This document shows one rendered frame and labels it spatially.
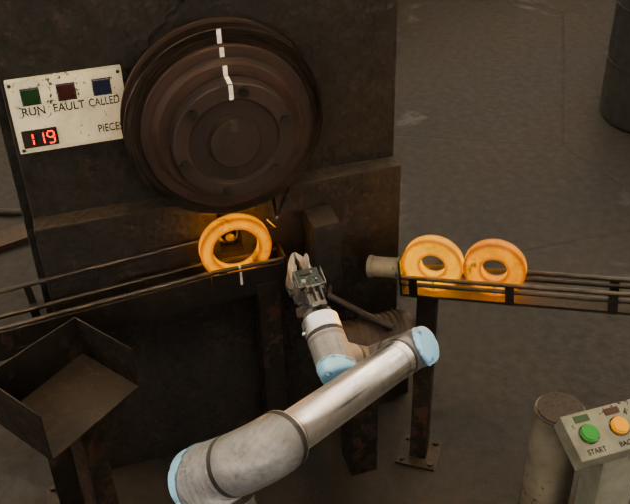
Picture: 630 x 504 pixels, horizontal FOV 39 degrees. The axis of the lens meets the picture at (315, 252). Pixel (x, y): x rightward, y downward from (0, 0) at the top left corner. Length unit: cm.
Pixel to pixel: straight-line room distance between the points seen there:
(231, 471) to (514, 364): 167
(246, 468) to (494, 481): 126
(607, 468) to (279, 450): 82
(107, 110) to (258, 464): 96
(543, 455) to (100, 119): 133
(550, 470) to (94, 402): 110
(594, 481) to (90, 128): 142
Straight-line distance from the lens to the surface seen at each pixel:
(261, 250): 231
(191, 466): 169
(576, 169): 428
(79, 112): 217
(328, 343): 203
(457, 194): 399
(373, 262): 234
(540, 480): 233
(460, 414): 291
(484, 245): 224
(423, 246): 227
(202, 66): 199
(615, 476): 216
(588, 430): 206
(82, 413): 213
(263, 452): 161
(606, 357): 321
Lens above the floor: 204
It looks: 35 degrees down
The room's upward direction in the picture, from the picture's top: 2 degrees counter-clockwise
